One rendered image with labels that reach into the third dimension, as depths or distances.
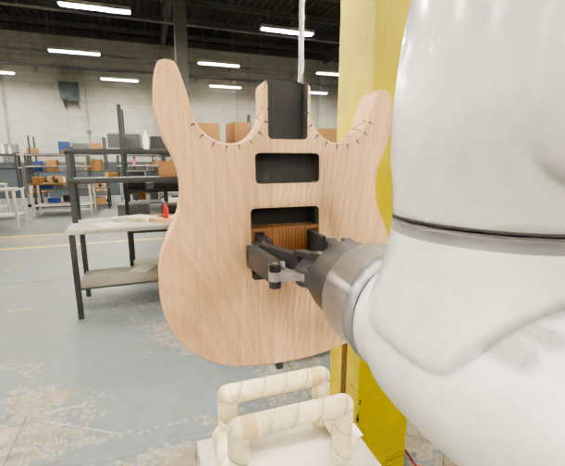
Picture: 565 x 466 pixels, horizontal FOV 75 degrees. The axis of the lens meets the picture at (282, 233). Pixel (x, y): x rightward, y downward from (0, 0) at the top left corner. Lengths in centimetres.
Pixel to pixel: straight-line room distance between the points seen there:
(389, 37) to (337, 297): 133
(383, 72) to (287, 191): 105
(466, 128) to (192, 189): 36
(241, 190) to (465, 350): 37
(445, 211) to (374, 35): 136
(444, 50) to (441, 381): 15
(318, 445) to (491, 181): 60
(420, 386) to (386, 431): 177
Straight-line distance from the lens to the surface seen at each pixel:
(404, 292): 20
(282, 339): 56
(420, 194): 19
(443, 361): 19
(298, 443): 72
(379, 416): 190
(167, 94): 48
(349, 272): 28
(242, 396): 65
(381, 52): 151
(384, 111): 58
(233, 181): 49
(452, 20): 19
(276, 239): 51
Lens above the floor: 157
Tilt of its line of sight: 12 degrees down
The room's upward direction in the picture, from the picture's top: straight up
